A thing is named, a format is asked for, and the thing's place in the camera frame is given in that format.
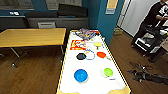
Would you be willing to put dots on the green bowl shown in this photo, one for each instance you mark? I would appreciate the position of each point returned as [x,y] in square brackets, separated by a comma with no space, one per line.
[108,71]

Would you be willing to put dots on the blue bowl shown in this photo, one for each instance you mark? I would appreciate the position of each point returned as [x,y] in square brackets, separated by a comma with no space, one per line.
[81,75]

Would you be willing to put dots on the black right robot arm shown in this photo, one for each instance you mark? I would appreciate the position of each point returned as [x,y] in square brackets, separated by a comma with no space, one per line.
[158,78]

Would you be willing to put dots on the black wheeled cart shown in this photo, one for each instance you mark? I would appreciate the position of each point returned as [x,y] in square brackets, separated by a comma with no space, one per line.
[148,41]

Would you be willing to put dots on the yellow air hockey table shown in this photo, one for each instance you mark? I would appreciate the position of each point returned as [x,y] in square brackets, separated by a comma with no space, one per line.
[93,83]

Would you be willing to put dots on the brown cardboard floor box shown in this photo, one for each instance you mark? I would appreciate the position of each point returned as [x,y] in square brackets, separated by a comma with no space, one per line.
[117,31]

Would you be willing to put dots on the yellow paddle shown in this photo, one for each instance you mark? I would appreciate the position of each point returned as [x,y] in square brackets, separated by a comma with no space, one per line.
[97,44]

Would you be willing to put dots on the red bowl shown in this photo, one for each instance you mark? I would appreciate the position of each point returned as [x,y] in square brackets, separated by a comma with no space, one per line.
[96,31]

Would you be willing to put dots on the person in black shirt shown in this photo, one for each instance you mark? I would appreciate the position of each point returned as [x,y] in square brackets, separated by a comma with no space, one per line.
[153,16]

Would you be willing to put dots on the red yellow snack bag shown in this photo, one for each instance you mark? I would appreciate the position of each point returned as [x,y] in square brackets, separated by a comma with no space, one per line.
[77,44]

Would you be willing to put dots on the black sofa cushion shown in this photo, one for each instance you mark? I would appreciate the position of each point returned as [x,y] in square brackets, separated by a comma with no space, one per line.
[73,10]

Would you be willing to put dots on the interior glass window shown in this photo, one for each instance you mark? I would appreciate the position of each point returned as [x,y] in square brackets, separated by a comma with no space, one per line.
[63,3]
[16,4]

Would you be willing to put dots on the white rectangular label plate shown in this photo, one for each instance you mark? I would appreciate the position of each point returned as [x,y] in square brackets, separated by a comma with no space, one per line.
[46,25]

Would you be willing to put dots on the yellow wooden table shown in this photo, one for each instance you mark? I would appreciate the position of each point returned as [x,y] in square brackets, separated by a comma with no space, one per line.
[33,36]

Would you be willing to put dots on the dark sofa bench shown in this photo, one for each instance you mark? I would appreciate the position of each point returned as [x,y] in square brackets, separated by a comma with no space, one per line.
[33,18]

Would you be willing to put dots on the yellow wall poster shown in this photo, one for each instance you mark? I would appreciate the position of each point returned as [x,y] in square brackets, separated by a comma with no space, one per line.
[111,6]

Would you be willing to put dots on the white wall outlet strip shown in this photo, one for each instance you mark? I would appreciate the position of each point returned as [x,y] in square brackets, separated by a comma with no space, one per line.
[14,13]

